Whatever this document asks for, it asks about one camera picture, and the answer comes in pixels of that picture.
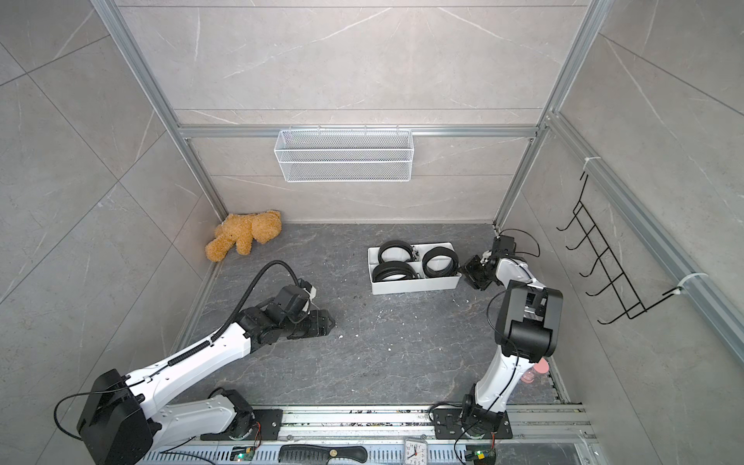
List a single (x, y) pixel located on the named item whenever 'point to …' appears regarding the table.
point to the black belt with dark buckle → (393, 267)
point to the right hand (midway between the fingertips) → (464, 272)
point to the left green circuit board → (242, 453)
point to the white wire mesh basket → (346, 155)
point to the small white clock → (416, 450)
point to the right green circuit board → (480, 455)
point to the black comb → (315, 454)
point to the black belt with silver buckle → (413, 251)
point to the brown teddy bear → (241, 230)
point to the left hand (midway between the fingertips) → (331, 320)
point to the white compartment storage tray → (413, 267)
